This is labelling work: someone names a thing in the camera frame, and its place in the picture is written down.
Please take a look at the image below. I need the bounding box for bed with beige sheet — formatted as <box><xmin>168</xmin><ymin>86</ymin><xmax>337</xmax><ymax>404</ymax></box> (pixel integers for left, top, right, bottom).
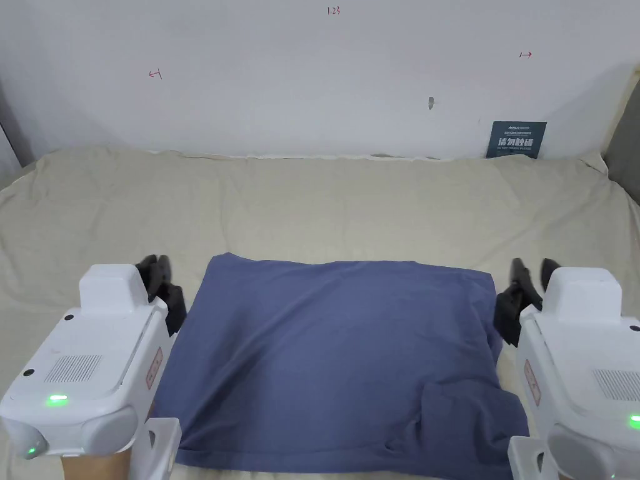
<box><xmin>0</xmin><ymin>144</ymin><xmax>640</xmax><ymax>480</ymax></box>

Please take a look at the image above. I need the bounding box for dark blue shirt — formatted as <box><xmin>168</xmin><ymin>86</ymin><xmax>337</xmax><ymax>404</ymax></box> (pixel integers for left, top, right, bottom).
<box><xmin>151</xmin><ymin>252</ymin><xmax>531</xmax><ymax>474</ymax></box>

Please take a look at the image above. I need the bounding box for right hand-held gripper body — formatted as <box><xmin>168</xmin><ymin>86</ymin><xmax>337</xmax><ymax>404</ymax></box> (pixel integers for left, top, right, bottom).
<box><xmin>493</xmin><ymin>267</ymin><xmax>640</xmax><ymax>480</ymax></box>

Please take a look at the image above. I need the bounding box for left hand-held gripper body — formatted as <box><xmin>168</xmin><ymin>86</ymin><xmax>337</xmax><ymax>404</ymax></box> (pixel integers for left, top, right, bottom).
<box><xmin>0</xmin><ymin>263</ymin><xmax>188</xmax><ymax>480</ymax></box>

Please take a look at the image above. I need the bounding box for dark teal printed card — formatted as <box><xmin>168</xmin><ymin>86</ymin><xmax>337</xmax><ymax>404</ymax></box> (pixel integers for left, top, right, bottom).
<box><xmin>485</xmin><ymin>121</ymin><xmax>548</xmax><ymax>161</ymax></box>

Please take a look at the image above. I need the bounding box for person's left hand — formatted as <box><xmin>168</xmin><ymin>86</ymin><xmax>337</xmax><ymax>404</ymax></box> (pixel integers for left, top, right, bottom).
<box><xmin>59</xmin><ymin>447</ymin><xmax>134</xmax><ymax>480</ymax></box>

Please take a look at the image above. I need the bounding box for grey padded headboard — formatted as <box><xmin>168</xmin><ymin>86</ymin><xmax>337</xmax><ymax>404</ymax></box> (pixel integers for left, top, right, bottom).
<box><xmin>602</xmin><ymin>64</ymin><xmax>640</xmax><ymax>207</ymax></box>

